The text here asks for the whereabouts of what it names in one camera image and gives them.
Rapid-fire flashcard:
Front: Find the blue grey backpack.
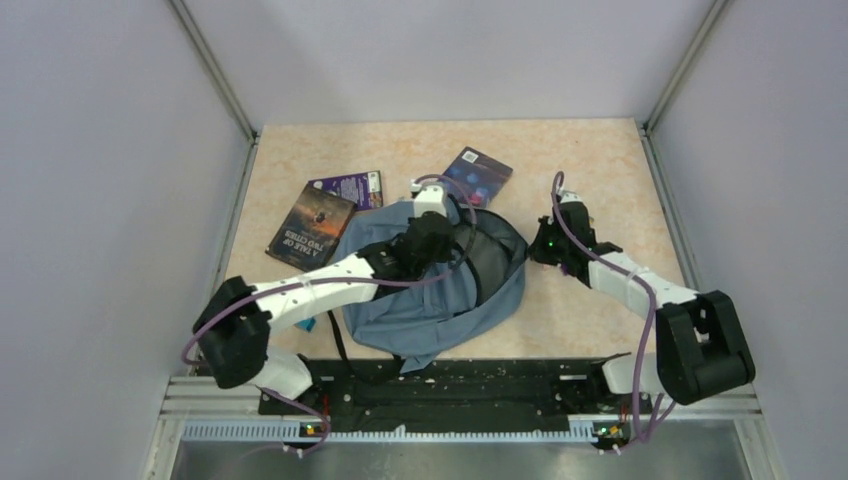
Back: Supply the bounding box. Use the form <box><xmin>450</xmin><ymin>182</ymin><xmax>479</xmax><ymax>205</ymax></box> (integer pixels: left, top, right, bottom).
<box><xmin>328</xmin><ymin>202</ymin><xmax>528</xmax><ymax>374</ymax></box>

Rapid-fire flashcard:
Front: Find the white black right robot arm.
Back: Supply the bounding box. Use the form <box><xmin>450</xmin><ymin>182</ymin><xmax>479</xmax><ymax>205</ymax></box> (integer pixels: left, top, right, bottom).
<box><xmin>528</xmin><ymin>194</ymin><xmax>756</xmax><ymax>412</ymax></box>

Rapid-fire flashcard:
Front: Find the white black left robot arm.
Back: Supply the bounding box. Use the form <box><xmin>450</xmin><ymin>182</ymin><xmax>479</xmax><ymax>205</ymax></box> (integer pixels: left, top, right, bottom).
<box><xmin>190</xmin><ymin>211</ymin><xmax>455</xmax><ymax>414</ymax></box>

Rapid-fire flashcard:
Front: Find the dark blue paperback book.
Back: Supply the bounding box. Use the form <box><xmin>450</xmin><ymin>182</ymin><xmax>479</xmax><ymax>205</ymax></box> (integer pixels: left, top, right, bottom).
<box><xmin>443</xmin><ymin>146</ymin><xmax>513</xmax><ymax>208</ymax></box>

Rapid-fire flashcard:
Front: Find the purple cover book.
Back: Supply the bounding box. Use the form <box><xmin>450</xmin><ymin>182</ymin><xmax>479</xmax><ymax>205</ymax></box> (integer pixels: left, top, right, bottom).
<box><xmin>307</xmin><ymin>170</ymin><xmax>384</xmax><ymax>211</ymax></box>

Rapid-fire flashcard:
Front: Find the brown cover book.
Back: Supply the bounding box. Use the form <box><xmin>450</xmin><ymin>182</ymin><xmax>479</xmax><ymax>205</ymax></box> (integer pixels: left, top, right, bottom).
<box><xmin>265</xmin><ymin>184</ymin><xmax>357</xmax><ymax>272</ymax></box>

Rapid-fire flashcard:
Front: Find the colourful puzzle cube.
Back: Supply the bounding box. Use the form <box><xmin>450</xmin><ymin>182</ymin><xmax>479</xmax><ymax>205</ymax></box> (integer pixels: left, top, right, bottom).
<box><xmin>296</xmin><ymin>318</ymin><xmax>316</xmax><ymax>332</ymax></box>

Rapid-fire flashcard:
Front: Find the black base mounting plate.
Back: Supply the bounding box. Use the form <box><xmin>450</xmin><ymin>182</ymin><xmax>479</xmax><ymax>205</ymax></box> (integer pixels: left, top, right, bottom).
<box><xmin>298</xmin><ymin>359</ymin><xmax>631</xmax><ymax>420</ymax></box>

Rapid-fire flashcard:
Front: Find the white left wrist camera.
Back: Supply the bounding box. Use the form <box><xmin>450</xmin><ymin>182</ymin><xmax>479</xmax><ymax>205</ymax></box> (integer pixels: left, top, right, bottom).
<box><xmin>410</xmin><ymin>182</ymin><xmax>447</xmax><ymax>218</ymax></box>

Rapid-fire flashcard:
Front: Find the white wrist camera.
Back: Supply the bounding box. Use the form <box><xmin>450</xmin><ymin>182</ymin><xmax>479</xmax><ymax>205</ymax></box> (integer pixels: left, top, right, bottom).
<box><xmin>410</xmin><ymin>182</ymin><xmax>447</xmax><ymax>218</ymax></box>
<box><xmin>556</xmin><ymin>190</ymin><xmax>584</xmax><ymax>205</ymax></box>

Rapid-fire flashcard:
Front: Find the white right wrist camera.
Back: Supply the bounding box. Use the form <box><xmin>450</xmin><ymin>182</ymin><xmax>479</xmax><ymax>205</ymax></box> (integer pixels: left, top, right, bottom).
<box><xmin>556</xmin><ymin>190</ymin><xmax>584</xmax><ymax>205</ymax></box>

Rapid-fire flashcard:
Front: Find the metal frame rail right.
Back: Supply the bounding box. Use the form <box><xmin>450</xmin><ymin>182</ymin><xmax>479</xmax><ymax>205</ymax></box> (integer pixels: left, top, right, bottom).
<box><xmin>640</xmin><ymin>1</ymin><xmax>786</xmax><ymax>479</ymax></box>

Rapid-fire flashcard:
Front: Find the metal frame rail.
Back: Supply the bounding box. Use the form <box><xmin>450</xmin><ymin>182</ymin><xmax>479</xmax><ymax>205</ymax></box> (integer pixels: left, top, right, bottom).
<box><xmin>140</xmin><ymin>1</ymin><xmax>259</xmax><ymax>479</ymax></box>
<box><xmin>640</xmin><ymin>1</ymin><xmax>786</xmax><ymax>479</ymax></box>

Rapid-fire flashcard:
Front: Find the metal frame rail left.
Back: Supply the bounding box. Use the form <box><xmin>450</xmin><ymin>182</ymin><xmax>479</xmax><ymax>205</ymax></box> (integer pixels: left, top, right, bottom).
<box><xmin>140</xmin><ymin>1</ymin><xmax>259</xmax><ymax>479</ymax></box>

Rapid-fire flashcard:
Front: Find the aluminium front rail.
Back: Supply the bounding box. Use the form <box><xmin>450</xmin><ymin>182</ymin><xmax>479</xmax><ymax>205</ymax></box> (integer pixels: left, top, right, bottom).
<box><xmin>159</xmin><ymin>377</ymin><xmax>762</xmax><ymax>444</ymax></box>

